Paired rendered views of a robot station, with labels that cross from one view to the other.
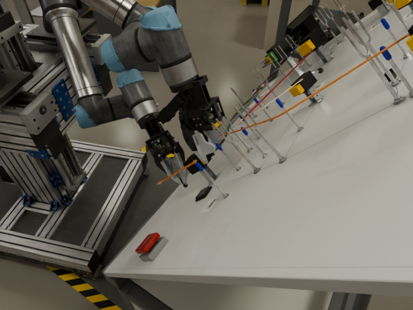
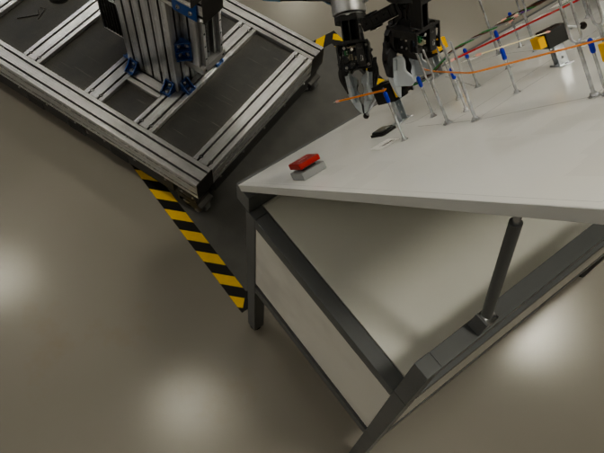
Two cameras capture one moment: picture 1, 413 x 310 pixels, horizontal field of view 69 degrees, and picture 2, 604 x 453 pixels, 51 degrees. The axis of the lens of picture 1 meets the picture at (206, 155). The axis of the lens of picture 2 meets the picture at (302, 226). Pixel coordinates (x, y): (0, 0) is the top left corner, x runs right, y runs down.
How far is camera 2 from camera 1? 0.58 m
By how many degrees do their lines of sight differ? 17
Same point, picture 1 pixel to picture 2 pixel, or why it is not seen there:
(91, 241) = (208, 156)
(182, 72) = not seen: outside the picture
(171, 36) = not seen: outside the picture
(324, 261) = (439, 190)
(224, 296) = (366, 262)
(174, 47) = not seen: outside the picture
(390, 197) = (505, 163)
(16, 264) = (97, 154)
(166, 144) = (359, 57)
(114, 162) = (268, 48)
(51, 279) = (139, 190)
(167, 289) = (303, 232)
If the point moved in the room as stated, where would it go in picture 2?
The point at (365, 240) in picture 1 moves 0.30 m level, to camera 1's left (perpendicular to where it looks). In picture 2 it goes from (470, 182) to (260, 110)
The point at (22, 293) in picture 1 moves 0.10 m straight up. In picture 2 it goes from (99, 193) to (93, 179)
